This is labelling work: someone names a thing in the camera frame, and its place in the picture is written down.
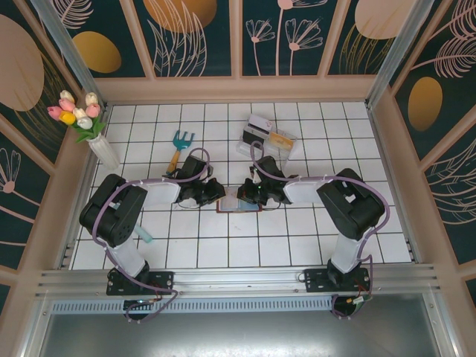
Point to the brown leather card holder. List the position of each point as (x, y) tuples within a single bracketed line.
[(219, 209)]

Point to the white card with pink print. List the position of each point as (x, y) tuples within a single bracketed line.
[(230, 201)]

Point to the clear acrylic card organizer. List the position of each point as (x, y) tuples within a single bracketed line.
[(247, 148)]

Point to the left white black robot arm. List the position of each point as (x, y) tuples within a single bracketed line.
[(160, 191)]

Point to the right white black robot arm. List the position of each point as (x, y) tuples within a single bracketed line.
[(301, 189)]

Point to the light blue card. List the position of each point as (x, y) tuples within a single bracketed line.
[(247, 206)]

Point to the black card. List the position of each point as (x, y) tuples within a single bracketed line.
[(253, 134)]

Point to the white card with dark stripe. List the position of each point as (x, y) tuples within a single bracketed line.
[(260, 123)]

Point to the light teal plastic tool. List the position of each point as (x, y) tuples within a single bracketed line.
[(145, 235)]

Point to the white ribbed vase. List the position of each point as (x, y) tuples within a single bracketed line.
[(106, 154)]

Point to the green artificial tulip leaves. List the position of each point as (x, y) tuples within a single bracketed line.
[(91, 131)]

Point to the pink artificial tulip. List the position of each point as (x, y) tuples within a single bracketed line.
[(93, 109), (67, 105), (54, 111)]

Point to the white artificial tulip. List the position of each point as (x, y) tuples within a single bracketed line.
[(79, 112), (85, 122)]

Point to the cream artificial tulip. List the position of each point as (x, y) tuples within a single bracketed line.
[(67, 95), (91, 98)]

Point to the yellow artificial tulip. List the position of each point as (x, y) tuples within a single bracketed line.
[(67, 118)]

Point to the green circuit board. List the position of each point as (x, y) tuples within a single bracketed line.
[(360, 300)]

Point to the aluminium frame rail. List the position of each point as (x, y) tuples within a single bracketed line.
[(238, 279)]

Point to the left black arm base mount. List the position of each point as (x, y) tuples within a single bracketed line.
[(163, 280)]

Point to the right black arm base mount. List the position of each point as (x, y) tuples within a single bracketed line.
[(316, 280)]

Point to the aluminium corner post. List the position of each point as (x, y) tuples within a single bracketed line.
[(401, 48), (69, 48)]

